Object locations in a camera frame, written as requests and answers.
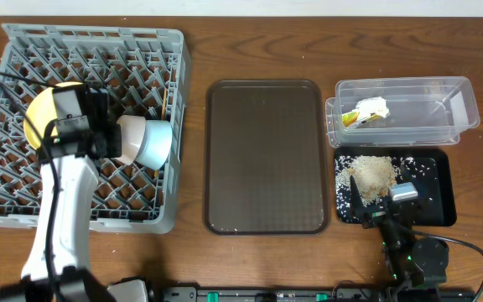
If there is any cooked rice pile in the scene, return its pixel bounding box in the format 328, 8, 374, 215
335, 154, 435, 211

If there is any dark brown serving tray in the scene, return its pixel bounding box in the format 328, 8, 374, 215
203, 80, 330, 236

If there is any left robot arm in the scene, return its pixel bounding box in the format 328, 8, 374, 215
0, 82, 122, 301

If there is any colourful snack wrapper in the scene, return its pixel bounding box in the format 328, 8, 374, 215
342, 110, 379, 128

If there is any pink white bowl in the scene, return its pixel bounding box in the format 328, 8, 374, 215
117, 115, 146, 165

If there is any white tissue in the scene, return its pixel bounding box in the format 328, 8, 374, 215
356, 96, 390, 121

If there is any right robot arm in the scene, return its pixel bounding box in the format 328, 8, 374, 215
350, 177, 449, 301

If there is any grey plastic dish rack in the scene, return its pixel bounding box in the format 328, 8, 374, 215
0, 23, 191, 234

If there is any clear plastic waste bin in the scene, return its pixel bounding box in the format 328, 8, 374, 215
325, 76, 480, 148

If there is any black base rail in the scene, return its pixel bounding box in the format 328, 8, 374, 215
106, 274, 477, 302

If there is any light blue bowl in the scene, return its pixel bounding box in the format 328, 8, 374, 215
135, 120, 173, 170

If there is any wooden chopstick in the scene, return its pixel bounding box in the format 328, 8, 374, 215
154, 88, 169, 178

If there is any black waste tray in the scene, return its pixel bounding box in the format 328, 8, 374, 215
334, 147, 457, 227

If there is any yellow round plate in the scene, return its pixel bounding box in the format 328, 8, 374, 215
23, 81, 88, 151

